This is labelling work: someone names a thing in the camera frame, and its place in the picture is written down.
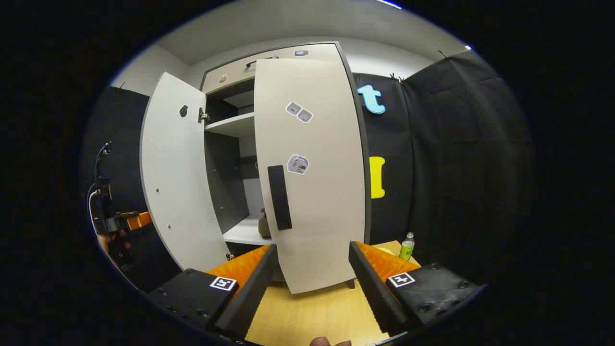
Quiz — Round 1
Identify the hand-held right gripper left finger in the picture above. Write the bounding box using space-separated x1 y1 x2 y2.
146 244 279 339

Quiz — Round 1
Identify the clear plastic bottle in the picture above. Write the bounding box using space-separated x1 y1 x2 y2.
399 232 415 261

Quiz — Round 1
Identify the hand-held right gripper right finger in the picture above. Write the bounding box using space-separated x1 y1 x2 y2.
349 240 484 337

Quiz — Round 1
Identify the black door handle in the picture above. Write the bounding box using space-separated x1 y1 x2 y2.
267 165 293 231

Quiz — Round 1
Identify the beige cabinet drawer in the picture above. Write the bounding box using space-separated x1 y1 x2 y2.
202 43 343 94

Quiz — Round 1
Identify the white and grey shoe cabinet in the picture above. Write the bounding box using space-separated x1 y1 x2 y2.
199 42 373 289

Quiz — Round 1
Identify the white cabinet door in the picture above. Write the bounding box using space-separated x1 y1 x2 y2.
254 58 367 295
139 72 230 272

